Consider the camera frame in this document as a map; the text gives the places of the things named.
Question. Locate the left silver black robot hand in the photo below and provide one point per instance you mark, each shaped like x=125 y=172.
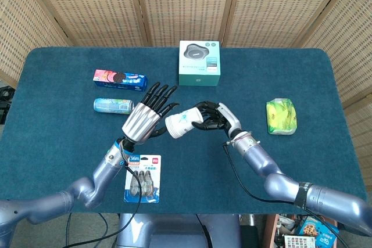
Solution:
x=142 y=123

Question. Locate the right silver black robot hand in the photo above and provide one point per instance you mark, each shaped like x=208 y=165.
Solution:
x=228 y=118

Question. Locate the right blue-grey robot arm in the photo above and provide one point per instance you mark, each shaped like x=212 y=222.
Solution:
x=319 y=195

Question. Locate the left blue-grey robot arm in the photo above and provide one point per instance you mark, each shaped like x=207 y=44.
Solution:
x=98 y=178

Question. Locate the light blue drink can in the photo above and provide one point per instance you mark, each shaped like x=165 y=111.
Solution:
x=113 y=106

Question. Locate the blue pink cookie box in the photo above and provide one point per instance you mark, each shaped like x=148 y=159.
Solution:
x=128 y=81

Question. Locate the green snack bag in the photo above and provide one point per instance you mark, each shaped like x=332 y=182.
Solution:
x=282 y=117

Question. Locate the correction tape blister pack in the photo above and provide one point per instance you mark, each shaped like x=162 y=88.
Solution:
x=148 y=181

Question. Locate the dark blue table mat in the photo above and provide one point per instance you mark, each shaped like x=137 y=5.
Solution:
x=189 y=166

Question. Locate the white green speaker box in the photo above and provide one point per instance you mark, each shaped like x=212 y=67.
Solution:
x=199 y=62

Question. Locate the blue-grey robot torso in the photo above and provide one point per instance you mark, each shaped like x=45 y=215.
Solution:
x=174 y=233

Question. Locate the brown storage crate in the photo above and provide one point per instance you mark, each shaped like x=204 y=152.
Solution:
x=271 y=230

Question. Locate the woven folding screen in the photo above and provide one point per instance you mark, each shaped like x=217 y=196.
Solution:
x=186 y=4

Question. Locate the black equipment beside table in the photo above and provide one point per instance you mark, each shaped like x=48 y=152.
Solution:
x=5 y=100

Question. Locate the white sticker sheet pack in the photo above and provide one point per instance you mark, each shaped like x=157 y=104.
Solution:
x=299 y=242

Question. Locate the blue chocolate cookie box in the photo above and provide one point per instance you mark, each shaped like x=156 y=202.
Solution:
x=318 y=232

